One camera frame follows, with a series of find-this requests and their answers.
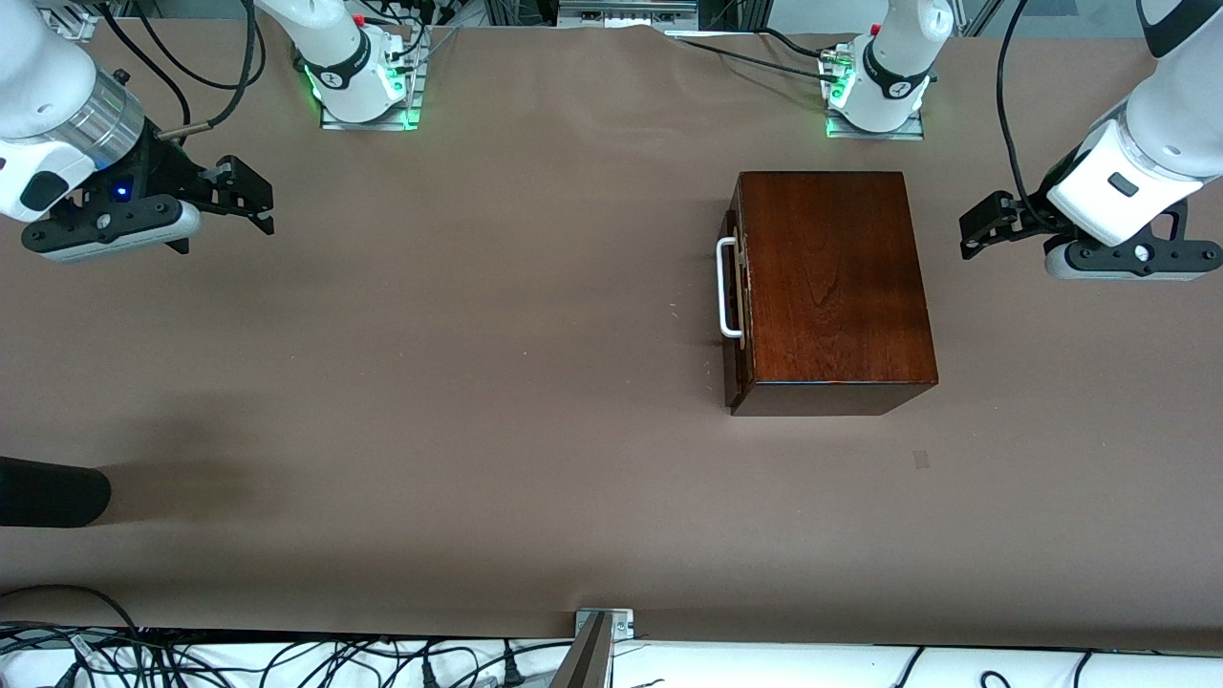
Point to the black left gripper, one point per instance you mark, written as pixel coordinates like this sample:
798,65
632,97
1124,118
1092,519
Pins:
1032,216

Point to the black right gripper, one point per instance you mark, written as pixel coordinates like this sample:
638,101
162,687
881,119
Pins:
168,170

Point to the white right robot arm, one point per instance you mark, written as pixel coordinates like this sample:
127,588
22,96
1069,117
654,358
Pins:
48,76

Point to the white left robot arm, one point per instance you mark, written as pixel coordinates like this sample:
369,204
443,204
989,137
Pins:
1166,134

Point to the dark wooden drawer cabinet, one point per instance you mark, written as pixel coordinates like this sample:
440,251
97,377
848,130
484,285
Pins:
831,287

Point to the black ribbed cylinder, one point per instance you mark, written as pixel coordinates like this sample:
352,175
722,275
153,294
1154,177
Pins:
53,492

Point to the grey metal box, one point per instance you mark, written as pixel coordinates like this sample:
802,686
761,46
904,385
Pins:
626,11

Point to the white sheet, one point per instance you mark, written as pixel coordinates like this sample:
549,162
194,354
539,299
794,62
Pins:
764,669

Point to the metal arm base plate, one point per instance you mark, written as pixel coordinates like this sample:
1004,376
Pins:
368,124
874,135

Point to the aluminium frame post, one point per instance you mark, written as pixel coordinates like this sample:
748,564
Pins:
979,17

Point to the aluminium table edge rail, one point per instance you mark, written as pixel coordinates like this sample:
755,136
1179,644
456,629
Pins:
72,24

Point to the small metal bracket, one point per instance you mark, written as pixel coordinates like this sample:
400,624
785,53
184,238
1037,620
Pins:
621,621

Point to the grey camera support strut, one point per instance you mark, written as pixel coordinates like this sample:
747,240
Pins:
585,664

